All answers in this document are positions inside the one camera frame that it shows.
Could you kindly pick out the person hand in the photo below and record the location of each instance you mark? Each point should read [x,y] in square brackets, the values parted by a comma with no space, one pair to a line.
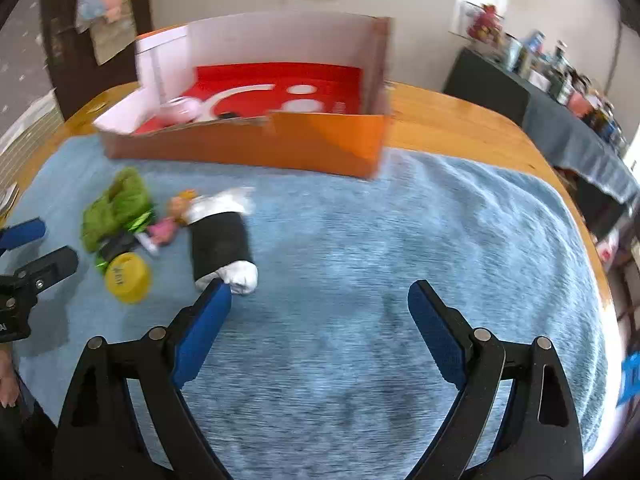
[9,388]

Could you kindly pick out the black roll white cloth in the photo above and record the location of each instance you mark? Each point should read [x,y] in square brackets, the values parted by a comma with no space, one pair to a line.
[220,245]

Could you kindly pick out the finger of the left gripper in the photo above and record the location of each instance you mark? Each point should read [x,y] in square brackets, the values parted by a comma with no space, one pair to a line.
[49,269]
[21,234]

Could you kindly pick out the princess figurine pink dress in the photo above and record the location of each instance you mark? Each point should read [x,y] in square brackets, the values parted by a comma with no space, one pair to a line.
[160,233]

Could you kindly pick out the dark wooden door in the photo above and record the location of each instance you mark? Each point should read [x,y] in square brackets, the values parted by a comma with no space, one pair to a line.
[75,75]

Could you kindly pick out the black green foil packet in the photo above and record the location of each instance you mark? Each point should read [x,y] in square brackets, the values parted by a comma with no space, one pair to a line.
[132,235]

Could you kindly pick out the orange cardboard box tray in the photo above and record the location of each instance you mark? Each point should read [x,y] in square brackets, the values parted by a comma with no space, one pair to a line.
[243,67]

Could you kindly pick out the wall mirror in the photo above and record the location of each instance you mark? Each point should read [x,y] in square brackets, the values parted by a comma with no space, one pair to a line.
[480,5]

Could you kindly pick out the blue fluffy towel mat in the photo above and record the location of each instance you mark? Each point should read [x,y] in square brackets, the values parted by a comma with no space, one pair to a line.
[321,372]

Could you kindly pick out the yellow bottle cap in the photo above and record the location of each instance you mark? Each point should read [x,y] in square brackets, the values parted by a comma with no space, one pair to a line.
[128,278]

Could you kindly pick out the blue cloth side table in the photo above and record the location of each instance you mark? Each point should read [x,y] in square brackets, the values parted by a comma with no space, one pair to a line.
[564,140]

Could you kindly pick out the green fuzzy scrunchie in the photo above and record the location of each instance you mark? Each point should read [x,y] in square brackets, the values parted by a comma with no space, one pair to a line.
[119,207]

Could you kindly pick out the pink white round device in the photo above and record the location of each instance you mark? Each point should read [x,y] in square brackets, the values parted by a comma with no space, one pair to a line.
[179,111]

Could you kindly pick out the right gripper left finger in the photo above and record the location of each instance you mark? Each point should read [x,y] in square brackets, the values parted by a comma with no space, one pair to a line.
[193,331]

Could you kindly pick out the red plush toy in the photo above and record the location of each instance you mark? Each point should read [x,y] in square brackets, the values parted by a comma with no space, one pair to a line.
[486,26]

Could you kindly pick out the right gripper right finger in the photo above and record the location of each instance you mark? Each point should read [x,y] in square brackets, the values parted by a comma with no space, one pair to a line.
[445,332]

